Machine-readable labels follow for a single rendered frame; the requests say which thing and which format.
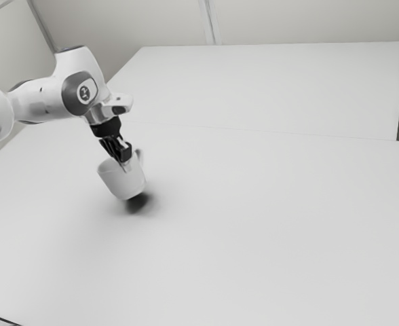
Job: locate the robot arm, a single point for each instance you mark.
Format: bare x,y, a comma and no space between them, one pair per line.
50,93

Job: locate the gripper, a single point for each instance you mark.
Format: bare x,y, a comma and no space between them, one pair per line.
106,129

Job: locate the white mug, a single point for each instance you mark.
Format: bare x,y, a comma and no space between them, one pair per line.
125,181

